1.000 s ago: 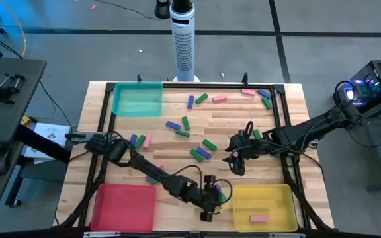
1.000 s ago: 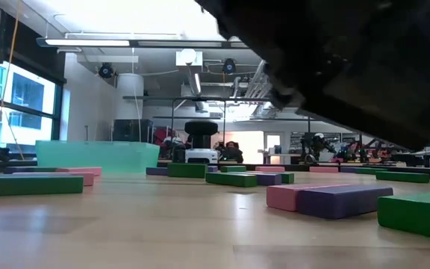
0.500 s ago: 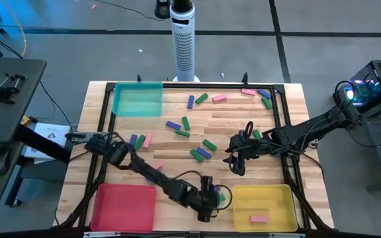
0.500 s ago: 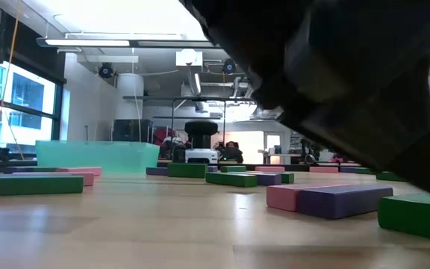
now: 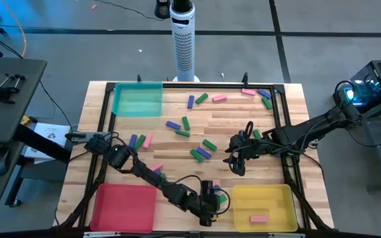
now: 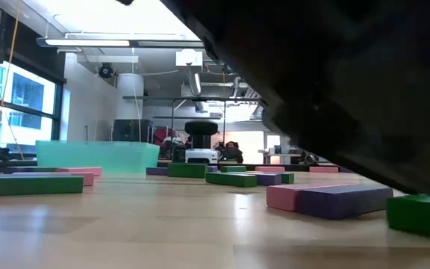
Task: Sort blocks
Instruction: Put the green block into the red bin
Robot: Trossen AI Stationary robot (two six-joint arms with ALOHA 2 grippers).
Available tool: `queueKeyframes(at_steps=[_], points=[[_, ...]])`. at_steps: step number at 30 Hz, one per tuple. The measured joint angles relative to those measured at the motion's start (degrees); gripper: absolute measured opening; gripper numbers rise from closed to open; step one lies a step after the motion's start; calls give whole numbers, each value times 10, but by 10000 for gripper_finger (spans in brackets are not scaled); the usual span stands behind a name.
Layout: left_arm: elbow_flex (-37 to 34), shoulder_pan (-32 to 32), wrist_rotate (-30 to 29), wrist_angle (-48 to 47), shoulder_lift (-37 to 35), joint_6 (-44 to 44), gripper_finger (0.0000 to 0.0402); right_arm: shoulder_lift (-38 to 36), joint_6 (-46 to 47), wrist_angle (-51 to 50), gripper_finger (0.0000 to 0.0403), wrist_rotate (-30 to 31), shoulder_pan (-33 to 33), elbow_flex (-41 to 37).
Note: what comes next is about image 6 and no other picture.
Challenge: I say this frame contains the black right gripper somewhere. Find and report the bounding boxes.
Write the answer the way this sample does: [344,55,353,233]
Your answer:
[261,85,430,205]

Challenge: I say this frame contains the white background table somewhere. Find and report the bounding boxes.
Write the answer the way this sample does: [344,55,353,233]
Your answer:
[258,149,302,165]

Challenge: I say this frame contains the person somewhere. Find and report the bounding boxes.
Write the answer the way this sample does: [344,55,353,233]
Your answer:
[153,126,186,161]
[218,140,245,164]

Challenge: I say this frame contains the black cylindrical object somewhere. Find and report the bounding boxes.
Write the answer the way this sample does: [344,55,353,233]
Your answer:
[184,120,219,150]

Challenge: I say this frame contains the small black device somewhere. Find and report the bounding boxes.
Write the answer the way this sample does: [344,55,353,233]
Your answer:
[172,143,187,164]

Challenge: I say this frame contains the white ceiling lamp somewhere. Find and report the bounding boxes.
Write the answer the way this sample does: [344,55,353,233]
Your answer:
[175,48,204,67]

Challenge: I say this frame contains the black cabinet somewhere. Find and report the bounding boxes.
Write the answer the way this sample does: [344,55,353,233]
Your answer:
[112,118,155,143]

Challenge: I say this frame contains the black round ceiling speaker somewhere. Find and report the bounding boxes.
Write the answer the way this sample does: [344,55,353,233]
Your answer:
[98,62,115,79]

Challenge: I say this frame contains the translucent teal bin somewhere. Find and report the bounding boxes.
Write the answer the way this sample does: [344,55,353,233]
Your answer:
[34,140,161,174]

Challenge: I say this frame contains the long ceiling light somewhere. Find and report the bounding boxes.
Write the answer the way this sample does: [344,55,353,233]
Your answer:
[35,36,205,49]

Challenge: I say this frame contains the large window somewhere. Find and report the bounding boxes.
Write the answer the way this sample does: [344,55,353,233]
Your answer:
[0,61,63,154]

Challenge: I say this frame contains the black metal workstation frame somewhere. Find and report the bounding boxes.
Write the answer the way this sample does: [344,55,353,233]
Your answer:
[122,95,264,165]

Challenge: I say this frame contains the orange cable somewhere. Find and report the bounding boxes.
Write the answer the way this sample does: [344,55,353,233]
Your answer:
[0,0,26,161]

